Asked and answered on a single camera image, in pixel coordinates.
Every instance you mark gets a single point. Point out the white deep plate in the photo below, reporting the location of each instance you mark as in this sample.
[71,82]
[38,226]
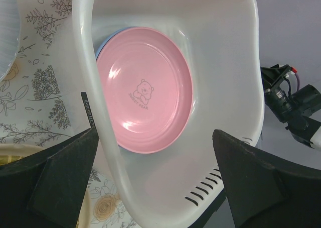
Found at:
[10,26]

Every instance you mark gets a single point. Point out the blue bear plate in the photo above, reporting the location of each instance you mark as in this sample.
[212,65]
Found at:
[98,51]

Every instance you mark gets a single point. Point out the white plastic bin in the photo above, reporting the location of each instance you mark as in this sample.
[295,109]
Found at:
[219,39]

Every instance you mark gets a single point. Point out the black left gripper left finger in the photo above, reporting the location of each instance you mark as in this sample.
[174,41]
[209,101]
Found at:
[46,189]

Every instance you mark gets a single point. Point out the cream large plate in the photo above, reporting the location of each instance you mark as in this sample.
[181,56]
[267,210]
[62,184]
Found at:
[13,152]

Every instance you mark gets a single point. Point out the floral table mat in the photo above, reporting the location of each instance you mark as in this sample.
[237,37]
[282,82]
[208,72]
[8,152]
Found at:
[33,108]

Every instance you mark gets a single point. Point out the pink bear plate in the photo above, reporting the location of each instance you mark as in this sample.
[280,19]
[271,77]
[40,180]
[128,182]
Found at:
[148,89]

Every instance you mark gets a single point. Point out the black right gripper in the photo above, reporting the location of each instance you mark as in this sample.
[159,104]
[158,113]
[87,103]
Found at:
[293,109]

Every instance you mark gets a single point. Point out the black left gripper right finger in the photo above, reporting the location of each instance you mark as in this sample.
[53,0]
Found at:
[264,190]

